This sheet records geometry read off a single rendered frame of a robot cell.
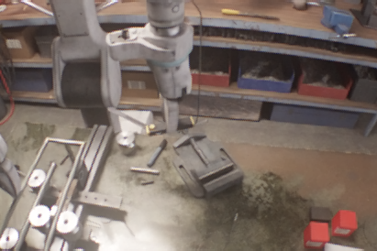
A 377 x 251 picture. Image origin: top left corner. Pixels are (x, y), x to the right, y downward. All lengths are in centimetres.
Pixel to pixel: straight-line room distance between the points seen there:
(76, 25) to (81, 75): 16
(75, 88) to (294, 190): 70
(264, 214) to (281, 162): 17
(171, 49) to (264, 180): 46
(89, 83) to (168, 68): 48
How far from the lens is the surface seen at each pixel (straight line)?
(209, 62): 206
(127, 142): 79
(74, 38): 91
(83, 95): 94
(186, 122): 64
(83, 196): 72
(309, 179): 82
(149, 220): 71
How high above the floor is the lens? 151
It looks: 45 degrees down
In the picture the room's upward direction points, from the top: straight up
